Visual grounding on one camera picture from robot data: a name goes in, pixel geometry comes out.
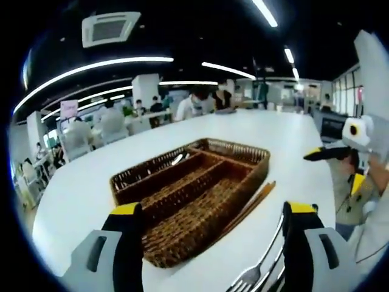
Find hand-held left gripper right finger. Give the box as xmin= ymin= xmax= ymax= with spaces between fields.
xmin=281 ymin=200 xmax=364 ymax=292

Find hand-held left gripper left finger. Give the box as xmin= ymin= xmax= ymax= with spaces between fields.
xmin=62 ymin=201 xmax=145 ymax=292

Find brown wicker storage slots tray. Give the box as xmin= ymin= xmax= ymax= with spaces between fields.
xmin=109 ymin=137 xmax=271 ymax=269

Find dark grey cabinet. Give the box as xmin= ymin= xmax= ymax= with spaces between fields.
xmin=312 ymin=109 xmax=347 ymax=144

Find person's blue jeans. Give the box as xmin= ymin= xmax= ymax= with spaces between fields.
xmin=334 ymin=223 xmax=358 ymax=243

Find person in white shirt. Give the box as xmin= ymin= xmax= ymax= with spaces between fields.
xmin=346 ymin=170 xmax=389 ymax=283

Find group of white office chairs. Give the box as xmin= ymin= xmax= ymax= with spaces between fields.
xmin=13 ymin=115 xmax=131 ymax=207

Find pink sign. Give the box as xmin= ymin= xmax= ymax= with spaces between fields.
xmin=60 ymin=100 xmax=79 ymax=120

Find curved ceiling light strip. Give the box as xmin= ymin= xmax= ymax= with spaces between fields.
xmin=13 ymin=56 xmax=174 ymax=114

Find ceiling air conditioner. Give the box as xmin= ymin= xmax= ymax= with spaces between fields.
xmin=81 ymin=11 xmax=142 ymax=49

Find beige drawstring garment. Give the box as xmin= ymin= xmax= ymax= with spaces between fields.
xmin=329 ymin=158 xmax=382 ymax=228

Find black cable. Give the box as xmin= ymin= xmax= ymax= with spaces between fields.
xmin=354 ymin=242 xmax=388 ymax=264

